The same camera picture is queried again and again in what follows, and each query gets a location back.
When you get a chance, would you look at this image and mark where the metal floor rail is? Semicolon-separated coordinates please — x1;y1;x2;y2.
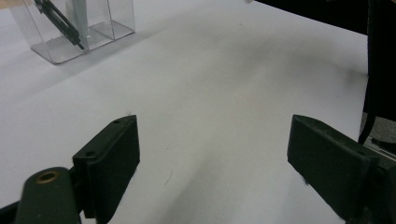
363;135;396;161

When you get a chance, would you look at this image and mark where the white table sheet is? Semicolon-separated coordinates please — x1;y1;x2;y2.
0;0;370;224

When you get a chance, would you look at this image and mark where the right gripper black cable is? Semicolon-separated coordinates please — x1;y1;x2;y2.
357;0;380;146

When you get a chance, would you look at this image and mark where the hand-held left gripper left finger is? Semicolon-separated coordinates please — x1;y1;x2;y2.
71;114;141;224

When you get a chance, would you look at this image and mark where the clear plastic organizer container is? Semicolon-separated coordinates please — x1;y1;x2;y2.
8;0;136;65

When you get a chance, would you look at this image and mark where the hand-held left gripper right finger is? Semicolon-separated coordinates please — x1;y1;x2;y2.
286;114;380;222

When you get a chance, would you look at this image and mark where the black pen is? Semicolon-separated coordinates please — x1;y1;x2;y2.
33;0;86;51

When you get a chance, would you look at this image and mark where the black curtain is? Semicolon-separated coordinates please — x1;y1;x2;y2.
254;0;370;35

